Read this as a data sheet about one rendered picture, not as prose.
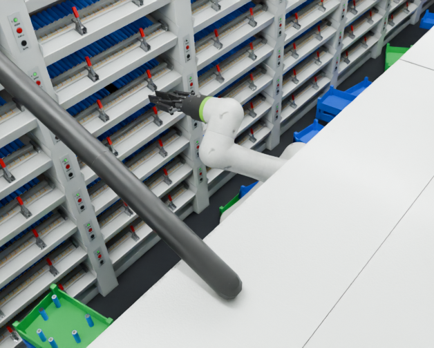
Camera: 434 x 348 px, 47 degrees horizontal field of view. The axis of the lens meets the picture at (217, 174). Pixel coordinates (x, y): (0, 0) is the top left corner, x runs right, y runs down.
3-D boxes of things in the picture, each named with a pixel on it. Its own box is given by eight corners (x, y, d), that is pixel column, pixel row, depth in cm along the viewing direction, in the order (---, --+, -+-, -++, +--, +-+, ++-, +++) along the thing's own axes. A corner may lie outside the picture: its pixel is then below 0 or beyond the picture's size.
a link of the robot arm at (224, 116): (254, 105, 164) (235, 96, 155) (242, 141, 164) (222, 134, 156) (223, 99, 173) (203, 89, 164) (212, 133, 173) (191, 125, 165)
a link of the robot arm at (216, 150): (284, 158, 183) (301, 162, 173) (274, 187, 183) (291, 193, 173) (199, 128, 166) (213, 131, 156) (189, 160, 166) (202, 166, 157)
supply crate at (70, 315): (117, 330, 179) (113, 319, 174) (79, 378, 167) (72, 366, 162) (59, 294, 192) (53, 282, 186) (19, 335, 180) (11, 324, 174)
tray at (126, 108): (180, 82, 223) (184, 67, 215) (72, 152, 191) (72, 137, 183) (149, 56, 228) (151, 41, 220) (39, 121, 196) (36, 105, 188)
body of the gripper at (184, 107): (191, 121, 172) (173, 117, 178) (206, 110, 177) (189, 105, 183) (185, 103, 168) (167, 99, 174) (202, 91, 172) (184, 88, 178)
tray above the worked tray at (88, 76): (176, 44, 210) (180, 18, 199) (59, 113, 178) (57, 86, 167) (143, 18, 215) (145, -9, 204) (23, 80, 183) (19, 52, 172)
